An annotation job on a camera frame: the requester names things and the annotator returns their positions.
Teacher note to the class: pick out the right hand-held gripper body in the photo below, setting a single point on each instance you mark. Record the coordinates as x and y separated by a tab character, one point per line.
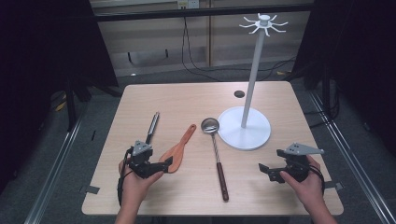
297	165

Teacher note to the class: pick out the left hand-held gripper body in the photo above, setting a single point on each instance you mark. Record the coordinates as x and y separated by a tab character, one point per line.
141	160

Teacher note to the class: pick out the wooden spatula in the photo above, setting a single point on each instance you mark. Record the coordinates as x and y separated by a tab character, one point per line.
177	152

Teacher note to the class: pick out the stainless steel kitchen utensil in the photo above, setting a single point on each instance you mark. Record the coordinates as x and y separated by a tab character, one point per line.
153	126

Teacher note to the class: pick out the white utensil rack stand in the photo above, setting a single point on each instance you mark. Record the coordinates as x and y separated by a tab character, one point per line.
244	137

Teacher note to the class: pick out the person's right hand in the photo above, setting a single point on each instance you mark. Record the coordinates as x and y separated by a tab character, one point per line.
306	189

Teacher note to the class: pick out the person's left hand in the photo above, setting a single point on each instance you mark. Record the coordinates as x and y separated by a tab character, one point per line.
135	186

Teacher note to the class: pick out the grey tape piece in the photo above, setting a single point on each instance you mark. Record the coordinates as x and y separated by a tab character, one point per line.
90	189
334	185

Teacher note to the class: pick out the black stand leg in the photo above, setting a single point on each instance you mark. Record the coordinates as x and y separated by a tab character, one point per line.
71	105

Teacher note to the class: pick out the black curtain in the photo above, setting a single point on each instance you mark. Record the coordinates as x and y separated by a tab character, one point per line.
46	62
358	62

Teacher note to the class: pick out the black horizontal bar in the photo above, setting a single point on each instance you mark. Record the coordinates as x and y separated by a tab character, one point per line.
202	12

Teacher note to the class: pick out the metal floor rail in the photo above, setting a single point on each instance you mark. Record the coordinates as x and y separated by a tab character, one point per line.
351	155
53	171

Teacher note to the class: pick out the wall power outlet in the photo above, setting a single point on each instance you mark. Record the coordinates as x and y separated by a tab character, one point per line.
188	3

